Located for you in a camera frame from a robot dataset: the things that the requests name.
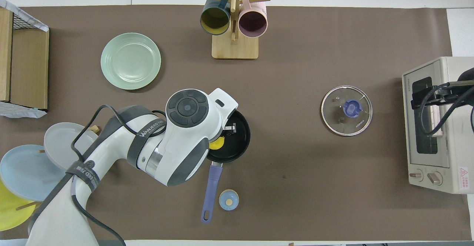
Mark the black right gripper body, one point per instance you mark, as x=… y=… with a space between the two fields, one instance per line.
x=439 y=95

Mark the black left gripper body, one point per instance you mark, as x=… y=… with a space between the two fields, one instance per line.
x=230 y=128

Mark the yellow potato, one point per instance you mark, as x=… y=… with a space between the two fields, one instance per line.
x=217 y=144

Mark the glass lid with blue knob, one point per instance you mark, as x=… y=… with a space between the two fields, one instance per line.
x=333 y=122

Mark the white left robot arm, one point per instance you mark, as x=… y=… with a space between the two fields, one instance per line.
x=177 y=153

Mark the pale green plate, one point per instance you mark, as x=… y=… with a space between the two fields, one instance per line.
x=130 y=61

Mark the wooden plate rack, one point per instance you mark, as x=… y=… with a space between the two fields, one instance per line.
x=95 y=129

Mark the grey plate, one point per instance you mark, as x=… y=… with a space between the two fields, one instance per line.
x=59 y=142

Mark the light blue plate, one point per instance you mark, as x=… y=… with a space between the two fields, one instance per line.
x=26 y=172

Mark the yellow plate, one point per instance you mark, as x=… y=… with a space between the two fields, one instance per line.
x=9 y=212

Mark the beige toaster oven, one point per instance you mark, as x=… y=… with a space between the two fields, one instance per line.
x=453 y=157

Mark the wooden mug tree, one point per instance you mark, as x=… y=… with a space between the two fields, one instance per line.
x=235 y=48

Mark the brown table mat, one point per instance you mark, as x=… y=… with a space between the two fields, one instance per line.
x=314 y=72

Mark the pink mug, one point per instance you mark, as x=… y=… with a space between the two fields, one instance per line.
x=253 y=24

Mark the dark teal mug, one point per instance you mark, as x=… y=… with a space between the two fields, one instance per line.
x=214 y=20

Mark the white crinkled plastic sheet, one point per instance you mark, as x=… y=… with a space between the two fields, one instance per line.
x=22 y=112

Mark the light wooden shelf board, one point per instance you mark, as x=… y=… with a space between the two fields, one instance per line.
x=5 y=53

